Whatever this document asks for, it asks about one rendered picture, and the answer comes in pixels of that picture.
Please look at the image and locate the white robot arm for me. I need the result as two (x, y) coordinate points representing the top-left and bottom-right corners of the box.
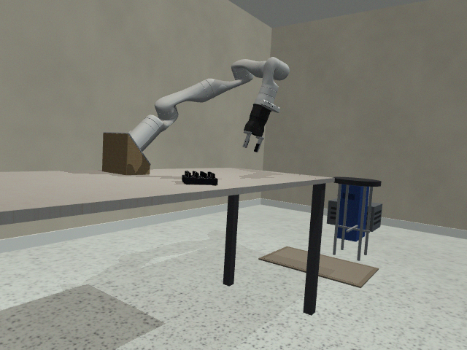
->
(129, 57), (290, 152)

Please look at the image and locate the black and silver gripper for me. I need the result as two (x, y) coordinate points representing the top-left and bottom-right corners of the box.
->
(243, 93), (280, 152)

